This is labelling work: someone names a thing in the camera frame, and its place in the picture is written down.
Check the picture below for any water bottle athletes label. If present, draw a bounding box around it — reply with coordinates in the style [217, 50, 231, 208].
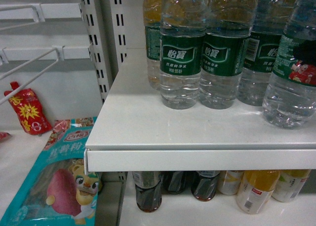
[262, 0, 316, 129]

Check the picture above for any white upper shelf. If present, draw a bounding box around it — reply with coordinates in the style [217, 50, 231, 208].
[85, 48, 316, 172]

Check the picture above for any white slotted shelf upright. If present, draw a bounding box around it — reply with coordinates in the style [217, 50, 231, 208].
[80, 0, 113, 102]

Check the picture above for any water bottle green label front-left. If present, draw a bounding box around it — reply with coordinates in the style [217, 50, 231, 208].
[160, 0, 208, 109]

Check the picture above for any water bottle green barcode label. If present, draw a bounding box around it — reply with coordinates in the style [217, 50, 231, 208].
[237, 0, 296, 106]

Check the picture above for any dark drink bottle middle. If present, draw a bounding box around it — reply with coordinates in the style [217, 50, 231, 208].
[162, 171, 191, 194]

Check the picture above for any dark drink bottle left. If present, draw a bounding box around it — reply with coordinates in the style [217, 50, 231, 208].
[132, 171, 162, 213]

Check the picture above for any dark drink bottle blue label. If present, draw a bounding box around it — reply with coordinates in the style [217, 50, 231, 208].
[191, 170, 220, 202]

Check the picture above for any white yellow drink bottle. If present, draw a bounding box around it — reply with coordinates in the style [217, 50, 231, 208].
[217, 170, 244, 195]

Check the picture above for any yellow tea bottle green label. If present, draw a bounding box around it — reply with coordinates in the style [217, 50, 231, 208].
[143, 0, 162, 90]

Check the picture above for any red spouted sauce pouch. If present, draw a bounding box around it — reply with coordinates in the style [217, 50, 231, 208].
[8, 88, 52, 136]

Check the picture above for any orange juice bottle white label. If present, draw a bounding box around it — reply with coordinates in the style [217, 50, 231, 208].
[236, 170, 280, 214]

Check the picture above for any teal sweet potato noodle bag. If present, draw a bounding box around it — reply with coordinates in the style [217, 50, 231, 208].
[0, 117, 102, 226]

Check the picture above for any yellow tea bottle white label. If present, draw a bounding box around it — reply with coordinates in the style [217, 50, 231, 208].
[272, 169, 311, 203]

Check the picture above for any red packet edge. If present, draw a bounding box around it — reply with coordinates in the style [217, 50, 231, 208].
[0, 132, 11, 142]

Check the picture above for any white wire hook rack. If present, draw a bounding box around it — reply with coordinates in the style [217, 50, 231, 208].
[0, 3, 92, 90]

